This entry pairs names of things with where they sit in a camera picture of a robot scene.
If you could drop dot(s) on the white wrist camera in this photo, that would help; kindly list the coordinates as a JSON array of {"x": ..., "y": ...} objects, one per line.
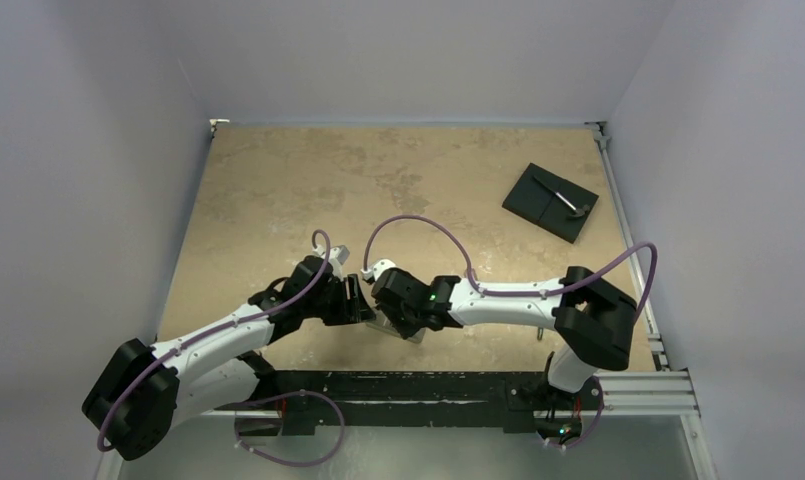
[
  {"x": 337, "y": 256},
  {"x": 374, "y": 271}
]

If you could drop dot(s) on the aluminium frame rail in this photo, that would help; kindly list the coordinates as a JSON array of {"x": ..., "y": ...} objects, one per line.
[{"x": 602, "y": 140}]

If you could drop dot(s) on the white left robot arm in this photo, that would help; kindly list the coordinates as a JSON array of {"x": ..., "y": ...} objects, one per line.
[{"x": 146, "y": 390}]

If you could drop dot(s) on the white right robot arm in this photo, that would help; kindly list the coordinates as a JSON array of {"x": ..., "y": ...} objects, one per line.
[{"x": 595, "y": 319}]

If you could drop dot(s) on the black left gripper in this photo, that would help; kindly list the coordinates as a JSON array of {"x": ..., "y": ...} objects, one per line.
[{"x": 357, "y": 308}]

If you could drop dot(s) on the black flat tray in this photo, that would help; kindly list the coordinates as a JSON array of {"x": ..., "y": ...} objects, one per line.
[{"x": 534, "y": 204}]

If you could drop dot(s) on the white remote control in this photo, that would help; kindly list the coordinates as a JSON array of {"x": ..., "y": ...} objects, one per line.
[{"x": 383, "y": 324}]

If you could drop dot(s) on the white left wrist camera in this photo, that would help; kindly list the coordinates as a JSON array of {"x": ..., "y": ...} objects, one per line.
[{"x": 337, "y": 256}]

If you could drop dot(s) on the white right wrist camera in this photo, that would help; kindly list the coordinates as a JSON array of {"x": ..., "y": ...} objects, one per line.
[{"x": 374, "y": 271}]

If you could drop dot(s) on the black metal tool on tray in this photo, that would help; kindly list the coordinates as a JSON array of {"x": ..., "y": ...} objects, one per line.
[{"x": 573, "y": 211}]

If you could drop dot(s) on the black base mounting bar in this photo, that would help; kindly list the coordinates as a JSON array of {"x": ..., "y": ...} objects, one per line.
[{"x": 513, "y": 402}]

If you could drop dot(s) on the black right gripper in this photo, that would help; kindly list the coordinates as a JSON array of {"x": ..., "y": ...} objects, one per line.
[{"x": 401, "y": 315}]

